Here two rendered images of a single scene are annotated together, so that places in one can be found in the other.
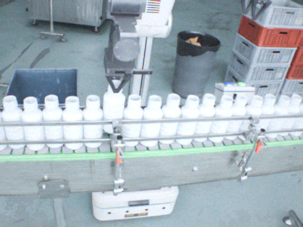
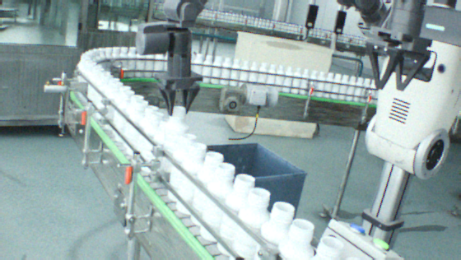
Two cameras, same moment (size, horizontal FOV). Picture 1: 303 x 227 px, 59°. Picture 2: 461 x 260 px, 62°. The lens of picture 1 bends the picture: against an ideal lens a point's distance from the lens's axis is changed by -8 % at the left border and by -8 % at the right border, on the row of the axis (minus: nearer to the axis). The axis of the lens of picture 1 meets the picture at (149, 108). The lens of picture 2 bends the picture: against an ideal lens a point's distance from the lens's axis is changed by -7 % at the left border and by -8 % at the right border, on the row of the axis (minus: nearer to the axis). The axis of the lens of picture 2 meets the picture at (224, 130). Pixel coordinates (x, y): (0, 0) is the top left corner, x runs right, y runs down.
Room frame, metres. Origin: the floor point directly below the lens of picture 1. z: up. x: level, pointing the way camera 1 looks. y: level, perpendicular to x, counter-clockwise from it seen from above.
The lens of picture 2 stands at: (0.49, -0.87, 1.47)
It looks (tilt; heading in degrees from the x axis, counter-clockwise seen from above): 17 degrees down; 72
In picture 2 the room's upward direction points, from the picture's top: 10 degrees clockwise
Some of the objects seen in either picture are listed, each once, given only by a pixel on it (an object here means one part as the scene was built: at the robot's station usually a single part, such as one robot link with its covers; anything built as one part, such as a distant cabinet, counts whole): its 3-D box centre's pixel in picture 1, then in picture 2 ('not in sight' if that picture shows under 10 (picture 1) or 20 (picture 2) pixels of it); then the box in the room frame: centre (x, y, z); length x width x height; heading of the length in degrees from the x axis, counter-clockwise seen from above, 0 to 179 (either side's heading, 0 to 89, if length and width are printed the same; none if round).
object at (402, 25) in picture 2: not in sight; (405, 22); (0.96, -0.29, 1.51); 0.10 x 0.07 x 0.07; 16
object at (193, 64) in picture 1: (193, 65); not in sight; (2.82, -0.40, 0.32); 0.45 x 0.45 x 0.64
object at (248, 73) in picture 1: (258, 65); not in sight; (3.11, -1.21, 0.33); 0.61 x 0.41 x 0.22; 113
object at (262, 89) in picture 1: (252, 82); not in sight; (3.11, -1.21, 0.11); 0.61 x 0.41 x 0.22; 113
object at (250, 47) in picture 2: not in sight; (276, 85); (2.67, 4.08, 0.59); 1.10 x 0.62 x 1.18; 179
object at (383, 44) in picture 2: (255, 5); (389, 62); (0.95, -0.29, 1.43); 0.07 x 0.07 x 0.09; 16
